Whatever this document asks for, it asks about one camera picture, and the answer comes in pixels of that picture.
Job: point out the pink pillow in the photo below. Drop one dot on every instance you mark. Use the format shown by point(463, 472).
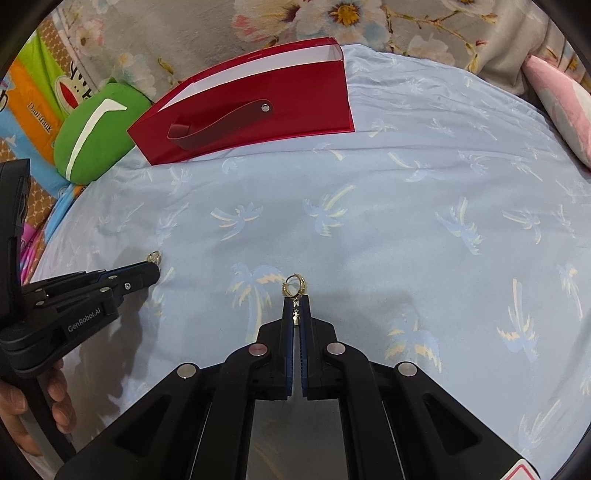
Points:
point(563, 101)

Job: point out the red cardboard box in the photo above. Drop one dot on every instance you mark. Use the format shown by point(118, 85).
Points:
point(277, 101)

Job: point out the green pillow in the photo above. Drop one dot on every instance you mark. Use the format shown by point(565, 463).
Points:
point(92, 143)

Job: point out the floral fleece blanket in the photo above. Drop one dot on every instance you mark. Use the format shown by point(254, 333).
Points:
point(194, 41)

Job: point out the light blue palm-print sheet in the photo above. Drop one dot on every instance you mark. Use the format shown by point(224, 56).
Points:
point(369, 207)

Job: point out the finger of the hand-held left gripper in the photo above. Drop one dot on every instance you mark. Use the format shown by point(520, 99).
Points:
point(289, 360)
point(303, 360)

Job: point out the gold dangle hoop earring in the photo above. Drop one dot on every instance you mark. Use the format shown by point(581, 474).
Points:
point(295, 302)

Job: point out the colourful printed cloth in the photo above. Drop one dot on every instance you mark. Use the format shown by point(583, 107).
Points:
point(32, 115)

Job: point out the person's left hand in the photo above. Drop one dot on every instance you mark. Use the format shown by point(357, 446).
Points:
point(62, 397)

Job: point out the small gold hoop earring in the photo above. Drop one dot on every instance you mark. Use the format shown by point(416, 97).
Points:
point(154, 257)

